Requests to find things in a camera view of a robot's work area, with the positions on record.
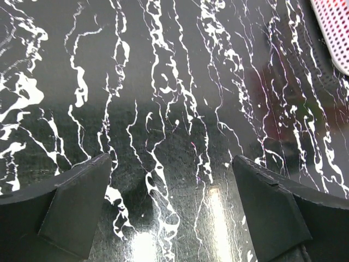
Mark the white perforated plastic basket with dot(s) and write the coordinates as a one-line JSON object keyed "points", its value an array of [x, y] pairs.
{"points": [[332, 17]]}

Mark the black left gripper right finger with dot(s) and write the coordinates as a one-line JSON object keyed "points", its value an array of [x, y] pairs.
{"points": [[289, 221]]}

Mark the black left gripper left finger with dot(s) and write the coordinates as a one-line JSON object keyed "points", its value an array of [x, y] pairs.
{"points": [[55, 219]]}

